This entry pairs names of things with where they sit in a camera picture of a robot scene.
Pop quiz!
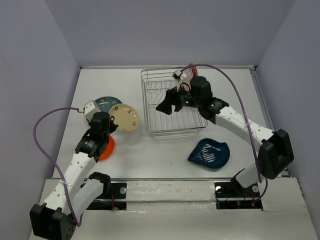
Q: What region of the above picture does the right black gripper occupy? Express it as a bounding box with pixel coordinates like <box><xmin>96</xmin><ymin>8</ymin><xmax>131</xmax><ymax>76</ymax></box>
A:
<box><xmin>155</xmin><ymin>82</ymin><xmax>202</xmax><ymax>115</ymax></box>

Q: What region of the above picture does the white plate orange sunburst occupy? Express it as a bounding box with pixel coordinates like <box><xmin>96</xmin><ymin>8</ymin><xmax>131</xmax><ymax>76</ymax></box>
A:
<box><xmin>175</xmin><ymin>68</ymin><xmax>193</xmax><ymax>92</ymax></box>

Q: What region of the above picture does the small beige plate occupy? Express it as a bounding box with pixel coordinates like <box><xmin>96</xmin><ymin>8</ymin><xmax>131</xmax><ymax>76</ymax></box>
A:
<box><xmin>109</xmin><ymin>103</ymin><xmax>140</xmax><ymax>132</ymax></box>

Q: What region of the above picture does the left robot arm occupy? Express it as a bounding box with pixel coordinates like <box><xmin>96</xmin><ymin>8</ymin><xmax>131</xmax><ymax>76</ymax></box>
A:
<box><xmin>29</xmin><ymin>112</ymin><xmax>118</xmax><ymax>240</ymax></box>

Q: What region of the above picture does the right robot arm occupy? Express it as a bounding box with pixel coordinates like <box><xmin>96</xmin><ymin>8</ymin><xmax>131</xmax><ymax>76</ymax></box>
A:
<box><xmin>156</xmin><ymin>76</ymin><xmax>294</xmax><ymax>196</ymax></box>

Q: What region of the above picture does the navy blue shell dish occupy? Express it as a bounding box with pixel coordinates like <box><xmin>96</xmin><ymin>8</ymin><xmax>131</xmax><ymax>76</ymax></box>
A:
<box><xmin>187</xmin><ymin>138</ymin><xmax>231</xmax><ymax>170</ymax></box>

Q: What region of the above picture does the dark teal blossom plate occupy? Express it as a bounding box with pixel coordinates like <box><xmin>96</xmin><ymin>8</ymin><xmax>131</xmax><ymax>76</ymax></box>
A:
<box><xmin>94</xmin><ymin>96</ymin><xmax>122</xmax><ymax>113</ymax></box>

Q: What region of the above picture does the red and teal floral plate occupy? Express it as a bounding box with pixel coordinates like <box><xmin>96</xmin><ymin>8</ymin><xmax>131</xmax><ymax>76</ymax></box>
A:
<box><xmin>189</xmin><ymin>63</ymin><xmax>198</xmax><ymax>77</ymax></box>

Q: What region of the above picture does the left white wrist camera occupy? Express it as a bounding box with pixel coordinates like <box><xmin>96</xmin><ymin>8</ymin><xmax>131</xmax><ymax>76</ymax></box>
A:
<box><xmin>83</xmin><ymin>100</ymin><xmax>100</xmax><ymax>123</ymax></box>

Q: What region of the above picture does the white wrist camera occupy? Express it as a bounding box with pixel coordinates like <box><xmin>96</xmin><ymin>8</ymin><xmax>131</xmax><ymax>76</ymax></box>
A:
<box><xmin>172</xmin><ymin>69</ymin><xmax>191</xmax><ymax>92</ymax></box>
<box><xmin>83</xmin><ymin>100</ymin><xmax>100</xmax><ymax>123</ymax></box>

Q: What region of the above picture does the silver wire dish rack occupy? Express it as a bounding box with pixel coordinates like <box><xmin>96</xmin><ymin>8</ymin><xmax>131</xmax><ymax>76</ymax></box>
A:
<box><xmin>140</xmin><ymin>68</ymin><xmax>208</xmax><ymax>139</ymax></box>

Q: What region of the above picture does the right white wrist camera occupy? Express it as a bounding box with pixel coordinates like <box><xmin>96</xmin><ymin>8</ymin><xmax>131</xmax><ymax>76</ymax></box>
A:
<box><xmin>172</xmin><ymin>69</ymin><xmax>191</xmax><ymax>92</ymax></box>

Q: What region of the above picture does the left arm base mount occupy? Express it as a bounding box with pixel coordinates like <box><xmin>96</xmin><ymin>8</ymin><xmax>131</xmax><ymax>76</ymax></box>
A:
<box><xmin>87</xmin><ymin>182</ymin><xmax>127</xmax><ymax>211</ymax></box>

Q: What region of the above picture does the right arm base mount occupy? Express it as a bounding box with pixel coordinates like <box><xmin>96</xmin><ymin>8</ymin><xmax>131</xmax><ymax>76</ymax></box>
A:
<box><xmin>214</xmin><ymin>181</ymin><xmax>263</xmax><ymax>210</ymax></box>

